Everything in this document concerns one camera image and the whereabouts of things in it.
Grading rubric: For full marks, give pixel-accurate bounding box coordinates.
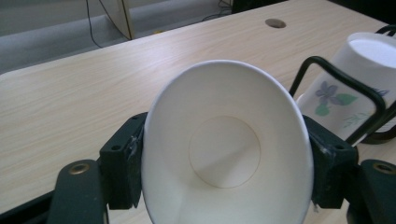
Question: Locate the floral paper cup stack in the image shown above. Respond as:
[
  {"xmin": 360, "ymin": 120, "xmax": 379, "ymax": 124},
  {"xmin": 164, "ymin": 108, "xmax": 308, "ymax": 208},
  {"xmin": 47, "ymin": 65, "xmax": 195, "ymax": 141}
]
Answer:
[{"xmin": 295, "ymin": 31, "xmax": 396, "ymax": 147}]

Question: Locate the round table grommet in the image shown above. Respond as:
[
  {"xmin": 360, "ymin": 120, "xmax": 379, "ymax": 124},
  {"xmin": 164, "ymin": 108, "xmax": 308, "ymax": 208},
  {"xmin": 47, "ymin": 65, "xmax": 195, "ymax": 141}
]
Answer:
[{"xmin": 264, "ymin": 18, "xmax": 288, "ymax": 30}]

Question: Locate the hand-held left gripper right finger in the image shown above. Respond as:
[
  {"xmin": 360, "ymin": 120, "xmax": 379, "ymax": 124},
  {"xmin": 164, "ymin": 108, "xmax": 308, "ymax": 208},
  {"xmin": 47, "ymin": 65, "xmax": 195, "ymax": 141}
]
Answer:
[{"xmin": 303, "ymin": 114, "xmax": 360, "ymax": 210}]

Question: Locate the white paper cup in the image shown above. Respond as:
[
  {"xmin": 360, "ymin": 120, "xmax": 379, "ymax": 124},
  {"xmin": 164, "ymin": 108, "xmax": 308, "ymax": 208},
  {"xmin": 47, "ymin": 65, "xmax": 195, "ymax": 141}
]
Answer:
[{"xmin": 140, "ymin": 59, "xmax": 315, "ymax": 224}]

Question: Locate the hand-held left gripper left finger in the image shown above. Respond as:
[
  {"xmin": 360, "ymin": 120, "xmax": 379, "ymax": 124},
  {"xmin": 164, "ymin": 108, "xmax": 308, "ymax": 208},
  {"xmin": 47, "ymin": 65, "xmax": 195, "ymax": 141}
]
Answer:
[{"xmin": 98, "ymin": 111, "xmax": 149, "ymax": 211}]

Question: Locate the beige upright post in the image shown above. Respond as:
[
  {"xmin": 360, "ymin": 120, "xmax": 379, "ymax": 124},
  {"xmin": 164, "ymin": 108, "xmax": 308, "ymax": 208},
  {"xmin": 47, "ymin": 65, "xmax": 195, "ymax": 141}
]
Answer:
[{"xmin": 112, "ymin": 0, "xmax": 136, "ymax": 41}]

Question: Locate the dark wire cup holder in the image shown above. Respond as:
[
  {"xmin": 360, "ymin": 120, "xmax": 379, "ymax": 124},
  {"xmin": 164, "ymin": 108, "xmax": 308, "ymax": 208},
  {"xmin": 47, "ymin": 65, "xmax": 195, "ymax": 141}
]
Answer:
[{"xmin": 288, "ymin": 23, "xmax": 396, "ymax": 147}]

